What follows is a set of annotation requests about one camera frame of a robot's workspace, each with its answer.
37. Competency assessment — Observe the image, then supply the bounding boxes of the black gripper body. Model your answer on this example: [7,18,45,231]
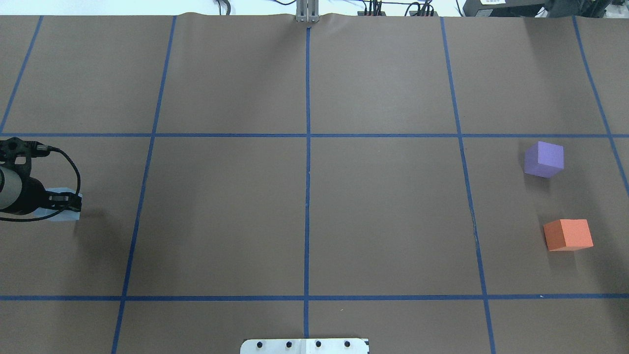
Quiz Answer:
[20,178,53,215]

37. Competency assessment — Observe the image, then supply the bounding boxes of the light blue foam block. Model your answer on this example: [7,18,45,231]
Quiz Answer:
[33,187,83,222]

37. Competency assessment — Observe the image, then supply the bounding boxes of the purple foam block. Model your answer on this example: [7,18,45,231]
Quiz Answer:
[524,141,565,178]

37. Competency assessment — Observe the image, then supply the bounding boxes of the orange foam block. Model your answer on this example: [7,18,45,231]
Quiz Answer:
[543,219,594,252]

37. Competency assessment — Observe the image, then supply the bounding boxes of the white metal mounting plate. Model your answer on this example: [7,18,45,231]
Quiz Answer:
[240,338,370,354]

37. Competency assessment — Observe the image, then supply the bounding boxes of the robot arm with black cable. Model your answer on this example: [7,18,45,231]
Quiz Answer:
[0,137,82,223]

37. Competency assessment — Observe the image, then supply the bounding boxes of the grey metal bracket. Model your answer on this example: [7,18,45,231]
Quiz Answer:
[295,0,320,23]

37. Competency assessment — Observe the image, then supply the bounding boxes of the black cable connectors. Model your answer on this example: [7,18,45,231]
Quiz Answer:
[358,0,438,17]

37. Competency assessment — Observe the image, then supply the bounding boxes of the black device with cables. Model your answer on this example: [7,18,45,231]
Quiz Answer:
[455,0,628,19]

